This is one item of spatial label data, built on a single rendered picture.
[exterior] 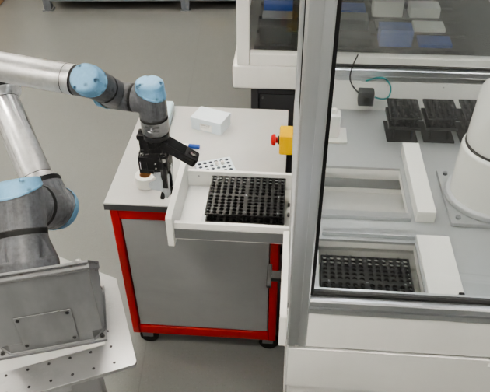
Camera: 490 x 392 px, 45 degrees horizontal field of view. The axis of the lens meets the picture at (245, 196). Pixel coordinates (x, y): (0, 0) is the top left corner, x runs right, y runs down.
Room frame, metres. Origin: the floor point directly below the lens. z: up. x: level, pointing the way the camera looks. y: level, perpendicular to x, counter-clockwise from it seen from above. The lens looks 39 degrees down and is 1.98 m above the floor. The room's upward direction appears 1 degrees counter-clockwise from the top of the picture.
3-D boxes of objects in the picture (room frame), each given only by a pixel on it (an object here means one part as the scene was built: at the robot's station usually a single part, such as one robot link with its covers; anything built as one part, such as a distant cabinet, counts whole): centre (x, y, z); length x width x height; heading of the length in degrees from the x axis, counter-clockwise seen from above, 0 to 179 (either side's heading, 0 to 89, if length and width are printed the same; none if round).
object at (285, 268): (1.01, -0.10, 0.87); 0.29 x 0.02 x 0.11; 175
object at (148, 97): (1.36, 0.24, 1.21); 0.09 x 0.08 x 0.11; 73
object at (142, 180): (1.57, 0.33, 0.78); 0.07 x 0.07 x 0.04
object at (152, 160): (1.36, 0.25, 1.05); 0.09 x 0.08 x 0.12; 85
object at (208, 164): (1.62, 0.10, 0.78); 0.12 x 0.08 x 0.04; 106
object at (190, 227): (1.33, -0.01, 0.86); 0.40 x 0.26 x 0.06; 85
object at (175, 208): (1.35, 0.19, 0.87); 0.29 x 0.02 x 0.11; 175
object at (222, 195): (1.33, 0.00, 0.87); 0.22 x 0.18 x 0.06; 85
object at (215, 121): (1.92, 0.13, 0.79); 0.13 x 0.09 x 0.05; 65
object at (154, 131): (1.35, 0.24, 1.13); 0.08 x 0.08 x 0.05
